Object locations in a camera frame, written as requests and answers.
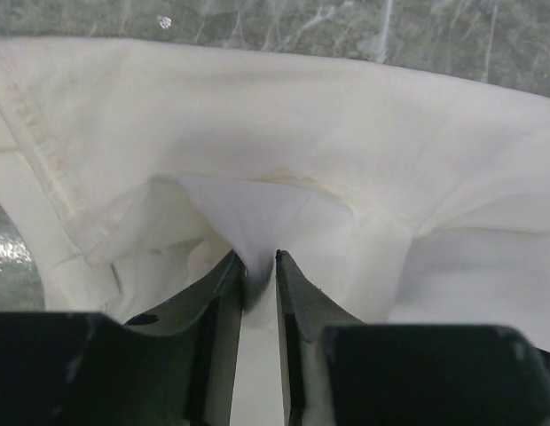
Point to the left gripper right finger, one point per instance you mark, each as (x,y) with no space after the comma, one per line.
(337,370)

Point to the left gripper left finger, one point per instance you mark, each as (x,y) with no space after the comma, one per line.
(172,365)

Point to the cream white t shirt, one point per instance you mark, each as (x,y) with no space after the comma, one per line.
(130,168)

